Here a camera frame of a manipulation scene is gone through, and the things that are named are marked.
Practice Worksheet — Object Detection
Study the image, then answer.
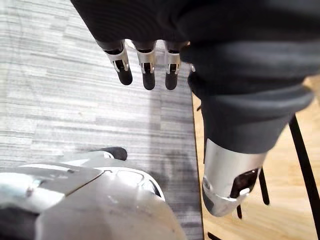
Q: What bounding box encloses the black metal frame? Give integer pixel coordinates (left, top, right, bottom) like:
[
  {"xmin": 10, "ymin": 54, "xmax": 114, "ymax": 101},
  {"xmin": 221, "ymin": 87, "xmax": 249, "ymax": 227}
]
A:
[{"xmin": 196, "ymin": 106, "xmax": 320, "ymax": 240}]

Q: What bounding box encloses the light wooden board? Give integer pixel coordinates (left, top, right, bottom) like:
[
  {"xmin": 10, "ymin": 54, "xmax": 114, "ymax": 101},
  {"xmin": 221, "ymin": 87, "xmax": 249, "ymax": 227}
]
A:
[{"xmin": 191, "ymin": 76, "xmax": 320, "ymax": 240}]

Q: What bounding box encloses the dark robot foot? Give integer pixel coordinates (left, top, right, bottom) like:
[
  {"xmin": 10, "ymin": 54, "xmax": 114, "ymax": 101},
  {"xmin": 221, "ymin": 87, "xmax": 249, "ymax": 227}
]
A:
[{"xmin": 87, "ymin": 146, "xmax": 128, "ymax": 162}]

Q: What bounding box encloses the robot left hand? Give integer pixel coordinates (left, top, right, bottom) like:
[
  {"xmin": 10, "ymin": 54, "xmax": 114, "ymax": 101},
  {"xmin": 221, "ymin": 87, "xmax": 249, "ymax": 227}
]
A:
[{"xmin": 70, "ymin": 0, "xmax": 320, "ymax": 218}]

